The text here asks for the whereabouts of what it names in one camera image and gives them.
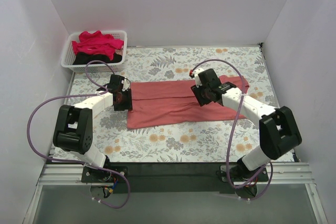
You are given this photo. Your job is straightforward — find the magenta t-shirt in basket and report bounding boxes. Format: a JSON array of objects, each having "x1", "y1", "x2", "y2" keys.
[{"x1": 71, "y1": 30, "x2": 124, "y2": 59}]

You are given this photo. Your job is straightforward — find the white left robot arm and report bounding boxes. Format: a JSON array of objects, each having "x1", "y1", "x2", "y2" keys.
[{"x1": 53, "y1": 74, "x2": 132, "y2": 175}]

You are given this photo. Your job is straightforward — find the floral patterned table mat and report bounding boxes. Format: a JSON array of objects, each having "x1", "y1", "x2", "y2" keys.
[{"x1": 52, "y1": 46, "x2": 300, "y2": 164}]

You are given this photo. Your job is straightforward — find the white plastic laundry basket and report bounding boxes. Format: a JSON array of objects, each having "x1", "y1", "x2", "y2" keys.
[{"x1": 61, "y1": 30, "x2": 128, "y2": 73}]

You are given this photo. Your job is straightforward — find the aluminium frame rail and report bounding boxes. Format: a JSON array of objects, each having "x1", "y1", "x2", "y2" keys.
[{"x1": 37, "y1": 162, "x2": 316, "y2": 185}]

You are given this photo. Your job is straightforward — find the salmon pink t-shirt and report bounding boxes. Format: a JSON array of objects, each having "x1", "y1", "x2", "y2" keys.
[{"x1": 127, "y1": 80, "x2": 236, "y2": 130}]

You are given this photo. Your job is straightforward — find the black t-shirt in basket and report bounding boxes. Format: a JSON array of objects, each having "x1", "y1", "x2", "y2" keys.
[{"x1": 73, "y1": 52, "x2": 122, "y2": 65}]

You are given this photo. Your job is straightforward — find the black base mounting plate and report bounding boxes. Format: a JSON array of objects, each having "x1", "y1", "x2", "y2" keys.
[{"x1": 80, "y1": 161, "x2": 269, "y2": 195}]

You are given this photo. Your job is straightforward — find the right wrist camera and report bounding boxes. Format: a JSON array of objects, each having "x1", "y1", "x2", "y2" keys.
[{"x1": 189, "y1": 68, "x2": 204, "y2": 79}]

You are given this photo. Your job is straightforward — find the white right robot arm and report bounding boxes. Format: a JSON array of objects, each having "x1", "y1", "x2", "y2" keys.
[{"x1": 190, "y1": 68, "x2": 302, "y2": 179}]

